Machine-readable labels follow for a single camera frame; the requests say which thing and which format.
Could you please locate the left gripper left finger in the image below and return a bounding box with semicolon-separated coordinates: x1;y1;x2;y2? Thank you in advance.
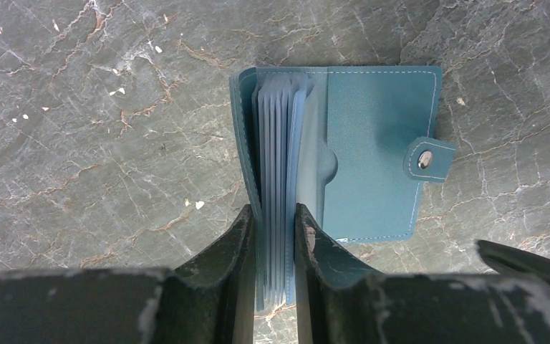
0;206;256;343

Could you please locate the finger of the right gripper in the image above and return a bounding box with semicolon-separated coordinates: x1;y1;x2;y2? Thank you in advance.
476;240;550;285

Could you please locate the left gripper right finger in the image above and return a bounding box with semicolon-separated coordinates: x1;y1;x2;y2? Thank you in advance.
294;204;550;343

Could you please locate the teal card holder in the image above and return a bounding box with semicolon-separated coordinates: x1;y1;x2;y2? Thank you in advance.
229;66;456;312

